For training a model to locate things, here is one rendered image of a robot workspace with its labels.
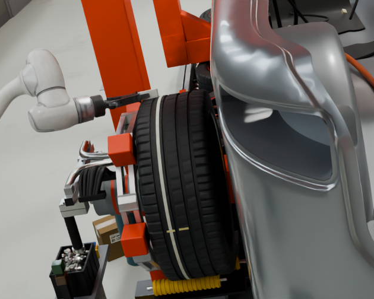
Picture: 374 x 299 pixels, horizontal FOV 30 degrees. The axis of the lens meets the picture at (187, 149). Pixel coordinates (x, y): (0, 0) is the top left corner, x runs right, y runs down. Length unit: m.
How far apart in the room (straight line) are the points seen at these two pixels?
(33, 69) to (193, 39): 2.46
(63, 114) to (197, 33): 2.50
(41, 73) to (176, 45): 2.44
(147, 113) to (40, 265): 1.80
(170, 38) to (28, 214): 1.47
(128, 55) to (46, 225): 1.81
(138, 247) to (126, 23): 0.91
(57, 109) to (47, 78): 0.11
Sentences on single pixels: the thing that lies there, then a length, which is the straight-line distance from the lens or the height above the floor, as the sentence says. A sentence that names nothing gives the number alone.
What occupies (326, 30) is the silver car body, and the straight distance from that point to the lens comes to 2.24.
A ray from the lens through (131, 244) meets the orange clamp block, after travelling 2.23.
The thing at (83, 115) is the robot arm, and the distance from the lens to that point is 2.36.
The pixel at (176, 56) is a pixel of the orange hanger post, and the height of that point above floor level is 0.60.
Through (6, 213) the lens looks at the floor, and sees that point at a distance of 4.62.
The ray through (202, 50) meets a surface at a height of 0.60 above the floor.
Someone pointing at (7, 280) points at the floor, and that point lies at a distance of 3.94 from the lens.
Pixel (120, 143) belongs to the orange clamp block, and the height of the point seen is 1.14.
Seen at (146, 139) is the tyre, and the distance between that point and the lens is 2.25.
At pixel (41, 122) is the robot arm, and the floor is 1.23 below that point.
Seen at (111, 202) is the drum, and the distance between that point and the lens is 2.50.
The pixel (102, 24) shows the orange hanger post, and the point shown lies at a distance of 2.73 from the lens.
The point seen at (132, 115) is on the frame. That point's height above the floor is 1.12.
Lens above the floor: 2.03
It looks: 25 degrees down
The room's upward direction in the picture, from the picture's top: 12 degrees counter-clockwise
